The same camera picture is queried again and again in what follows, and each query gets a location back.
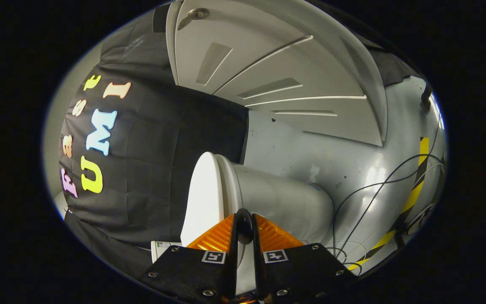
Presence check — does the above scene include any white panelled cabinet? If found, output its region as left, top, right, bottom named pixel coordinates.
left=166, top=0, right=389, bottom=147

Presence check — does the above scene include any white ceramic toilet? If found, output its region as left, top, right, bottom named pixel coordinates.
left=151, top=152, right=334, bottom=296

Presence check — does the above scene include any white floor cable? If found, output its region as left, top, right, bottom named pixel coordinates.
left=327, top=163, right=444, bottom=275

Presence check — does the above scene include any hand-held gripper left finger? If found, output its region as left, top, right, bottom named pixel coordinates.
left=140, top=209, right=245, bottom=304

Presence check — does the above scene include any white toilet lid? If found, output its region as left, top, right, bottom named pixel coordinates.
left=181, top=152, right=256, bottom=296

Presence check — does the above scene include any black backdrop cloth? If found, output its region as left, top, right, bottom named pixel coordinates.
left=59, top=4, right=416, bottom=281

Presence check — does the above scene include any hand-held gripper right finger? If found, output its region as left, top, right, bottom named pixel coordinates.
left=244, top=209, right=357, bottom=304

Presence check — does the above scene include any yellow black floor tape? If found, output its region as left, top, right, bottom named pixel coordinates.
left=346, top=136, right=430, bottom=271

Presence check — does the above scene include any black floor cable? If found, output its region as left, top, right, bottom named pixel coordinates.
left=332, top=154, right=444, bottom=254

